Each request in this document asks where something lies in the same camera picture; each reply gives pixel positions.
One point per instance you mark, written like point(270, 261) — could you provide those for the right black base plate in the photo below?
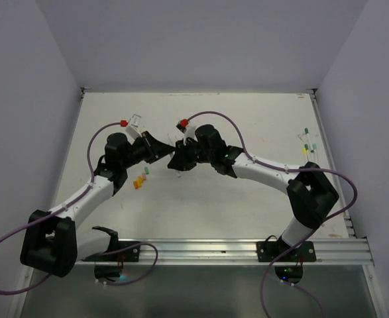
point(268, 251)

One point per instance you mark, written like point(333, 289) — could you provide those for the aluminium front rail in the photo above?
point(246, 252)

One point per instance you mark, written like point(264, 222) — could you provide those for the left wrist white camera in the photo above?
point(134, 127)

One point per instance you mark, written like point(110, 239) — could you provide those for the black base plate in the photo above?
point(268, 251)
point(128, 250)

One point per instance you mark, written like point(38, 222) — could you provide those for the wrist white camera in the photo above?
point(187, 128)
point(134, 127)

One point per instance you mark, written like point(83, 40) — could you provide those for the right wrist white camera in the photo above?
point(187, 128)

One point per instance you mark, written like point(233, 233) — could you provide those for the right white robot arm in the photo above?
point(310, 193)

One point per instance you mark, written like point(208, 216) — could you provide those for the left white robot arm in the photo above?
point(51, 243)

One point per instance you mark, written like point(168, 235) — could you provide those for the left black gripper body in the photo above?
point(138, 152)

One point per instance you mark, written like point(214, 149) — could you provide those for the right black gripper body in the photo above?
point(195, 153)

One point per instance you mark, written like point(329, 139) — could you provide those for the mint cap marker right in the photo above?
point(315, 153)

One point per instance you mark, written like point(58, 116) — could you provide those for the green cap marker lower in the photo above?
point(309, 153)

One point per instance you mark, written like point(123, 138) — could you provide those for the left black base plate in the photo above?
point(128, 250)

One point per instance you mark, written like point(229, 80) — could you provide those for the light green cap marker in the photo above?
point(171, 142)

